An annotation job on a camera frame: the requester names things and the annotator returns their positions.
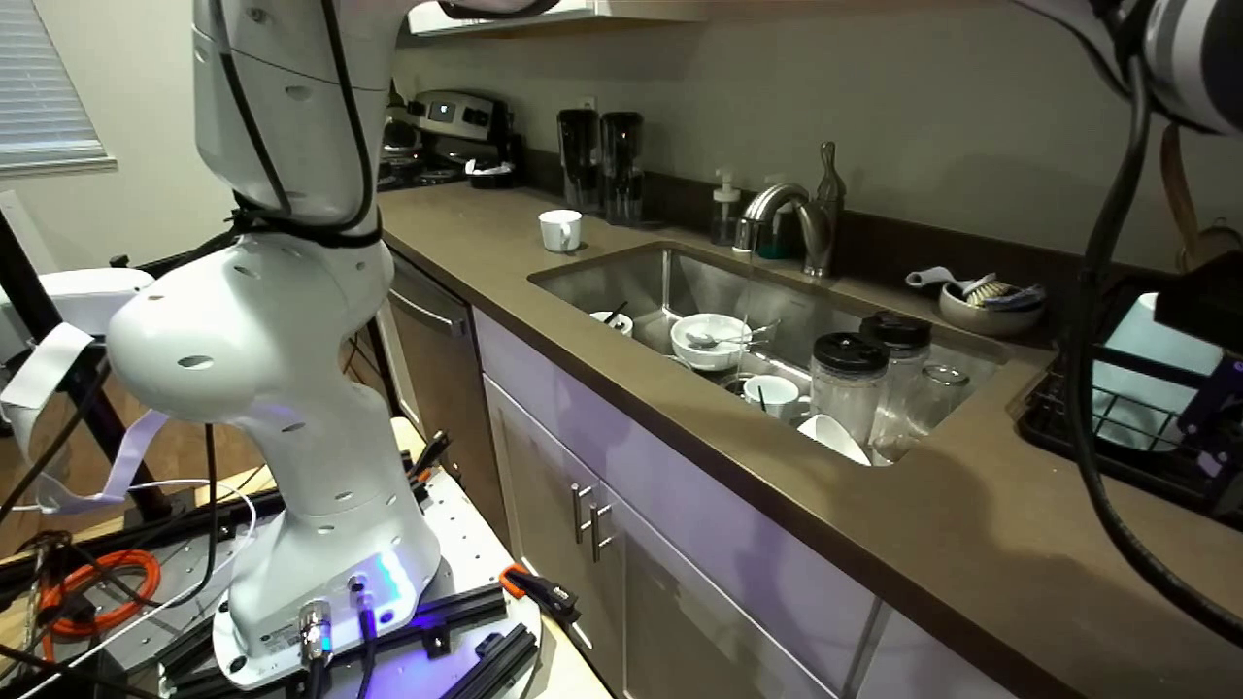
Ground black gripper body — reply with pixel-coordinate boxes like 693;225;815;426
1153;247;1243;363

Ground white ceramic mug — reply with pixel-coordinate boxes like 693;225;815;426
536;206;587;255

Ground pale blue cup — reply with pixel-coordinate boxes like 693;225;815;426
1085;286;1237;460

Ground wooden spatula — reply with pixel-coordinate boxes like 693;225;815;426
1156;122;1210;285

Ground small grey utensil bowl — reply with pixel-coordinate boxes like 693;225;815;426
935;268;1050;342

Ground clear drinking glass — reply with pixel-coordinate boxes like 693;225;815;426
904;357;975;434

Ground clear blender jar black lid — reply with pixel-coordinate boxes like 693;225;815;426
859;308;935;394
809;329;892;449

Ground brushed steel kitchen faucet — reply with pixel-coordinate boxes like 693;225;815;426
733;135;847;285

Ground small white cup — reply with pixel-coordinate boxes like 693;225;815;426
739;369;809;426

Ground stainless steel sink basin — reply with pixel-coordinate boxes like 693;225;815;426
523;241;1026;474

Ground clear soap dispenser white pump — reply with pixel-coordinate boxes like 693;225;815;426
708;166;746;247

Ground wide white ceramic bowl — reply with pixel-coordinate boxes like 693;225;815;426
666;310;759;376

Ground grey lower kitchen cabinets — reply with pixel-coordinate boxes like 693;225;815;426
469;308;1013;699

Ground white plate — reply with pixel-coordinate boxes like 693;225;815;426
587;308;637;342

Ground orange black clamp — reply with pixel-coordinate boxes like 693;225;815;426
408;426;459;493
496;562;587;637

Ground white upper cabinets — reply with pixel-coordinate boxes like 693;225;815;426
403;0;614;38

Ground stainless steel dishwasher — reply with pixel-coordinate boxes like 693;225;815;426
382;255;500;521

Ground silver countertop toaster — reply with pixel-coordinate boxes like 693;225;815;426
382;84;521;187

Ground white perforated robot table top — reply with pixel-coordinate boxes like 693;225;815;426
150;413;614;699

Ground black tripod stand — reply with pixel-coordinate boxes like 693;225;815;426
0;210;172;521

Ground white window blind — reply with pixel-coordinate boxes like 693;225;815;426
0;0;117;178

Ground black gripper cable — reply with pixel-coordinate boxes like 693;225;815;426
1066;49;1243;644

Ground silver cabinet handle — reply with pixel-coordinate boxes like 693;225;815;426
566;478;600;548
587;497;620;562

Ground black aluminium rail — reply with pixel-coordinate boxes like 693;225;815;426
308;584;514;654
440;622;545;699

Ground orange cable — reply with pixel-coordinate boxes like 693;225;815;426
35;543;166;642

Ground white flat ribbon cable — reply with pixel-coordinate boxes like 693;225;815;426
0;324;180;514

